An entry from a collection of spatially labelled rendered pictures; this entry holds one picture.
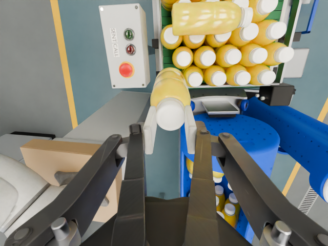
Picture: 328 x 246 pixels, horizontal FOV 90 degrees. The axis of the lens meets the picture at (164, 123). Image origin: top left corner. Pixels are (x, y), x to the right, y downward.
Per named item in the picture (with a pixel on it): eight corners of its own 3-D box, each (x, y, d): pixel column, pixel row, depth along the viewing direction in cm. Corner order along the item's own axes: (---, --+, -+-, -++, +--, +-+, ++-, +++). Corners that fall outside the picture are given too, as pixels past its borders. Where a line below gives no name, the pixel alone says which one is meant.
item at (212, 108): (201, 107, 66) (207, 118, 55) (201, 101, 65) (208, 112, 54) (227, 106, 66) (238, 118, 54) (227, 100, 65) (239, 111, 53)
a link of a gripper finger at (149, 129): (152, 154, 17) (145, 154, 17) (156, 126, 23) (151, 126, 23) (150, 128, 15) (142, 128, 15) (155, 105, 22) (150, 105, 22)
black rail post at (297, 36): (276, 43, 58) (292, 42, 51) (279, 33, 57) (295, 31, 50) (283, 43, 58) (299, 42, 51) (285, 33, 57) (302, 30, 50)
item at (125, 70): (121, 76, 46) (119, 77, 45) (119, 63, 44) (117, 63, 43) (133, 76, 46) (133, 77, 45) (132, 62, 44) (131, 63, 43)
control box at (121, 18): (121, 82, 57) (111, 89, 47) (112, 13, 49) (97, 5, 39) (150, 81, 56) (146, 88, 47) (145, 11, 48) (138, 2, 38)
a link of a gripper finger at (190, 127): (188, 127, 15) (196, 127, 15) (184, 104, 22) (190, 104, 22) (188, 154, 16) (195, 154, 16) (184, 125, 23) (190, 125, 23)
